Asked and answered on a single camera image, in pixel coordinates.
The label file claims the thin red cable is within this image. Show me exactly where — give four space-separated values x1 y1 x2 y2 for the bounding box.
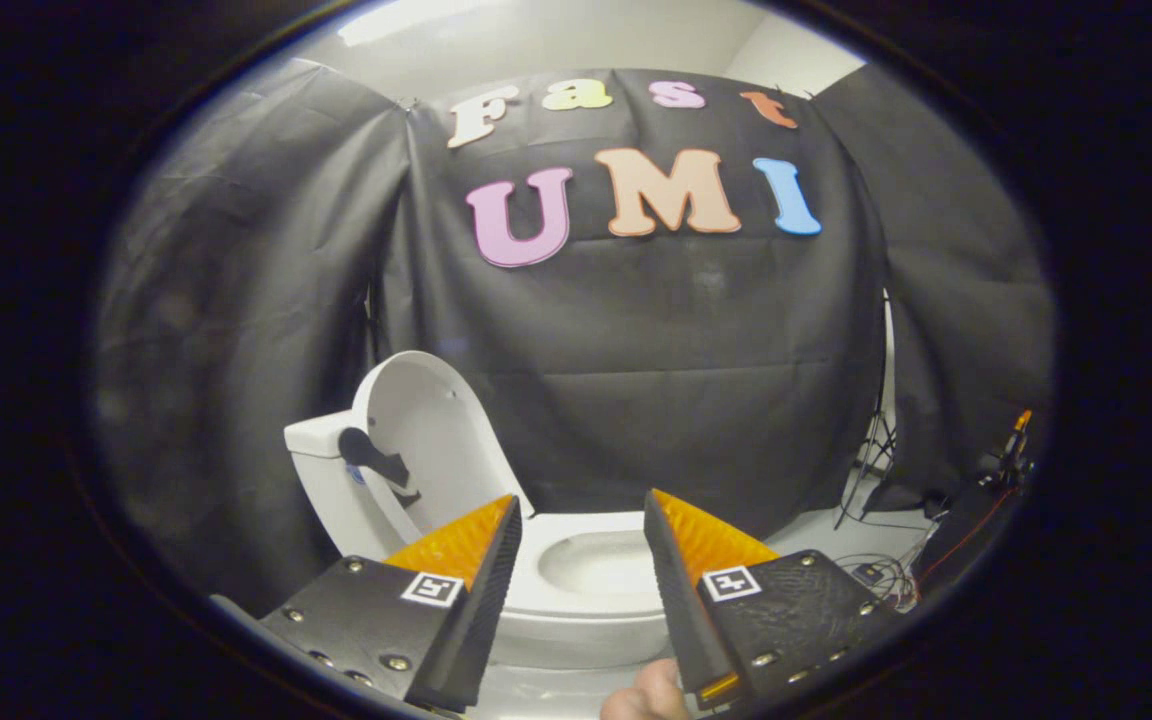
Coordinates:
921 510 997 576

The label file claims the white toilet lid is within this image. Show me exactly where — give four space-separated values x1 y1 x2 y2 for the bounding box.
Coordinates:
351 350 535 546

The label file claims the white ceramic toilet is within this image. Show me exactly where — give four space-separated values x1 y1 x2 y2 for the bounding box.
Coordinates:
284 410 682 669

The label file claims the orange black hand-held device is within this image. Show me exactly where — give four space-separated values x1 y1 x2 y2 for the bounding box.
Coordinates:
986 408 1037 486

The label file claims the black backdrop cloth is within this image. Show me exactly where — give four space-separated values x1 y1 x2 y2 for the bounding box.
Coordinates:
96 60 1055 611

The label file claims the black round lid pull tab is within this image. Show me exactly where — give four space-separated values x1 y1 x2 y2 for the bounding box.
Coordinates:
338 427 423 507

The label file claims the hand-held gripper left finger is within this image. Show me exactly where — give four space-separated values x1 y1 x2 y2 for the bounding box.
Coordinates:
258 494 524 713

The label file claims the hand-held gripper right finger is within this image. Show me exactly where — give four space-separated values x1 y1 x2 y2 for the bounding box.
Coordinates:
644 488 902 709

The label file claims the black tripod stand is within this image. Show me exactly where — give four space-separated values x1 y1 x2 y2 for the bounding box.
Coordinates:
834 300 897 529

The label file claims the black case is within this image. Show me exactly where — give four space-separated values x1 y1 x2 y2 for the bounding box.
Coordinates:
911 480 1022 591

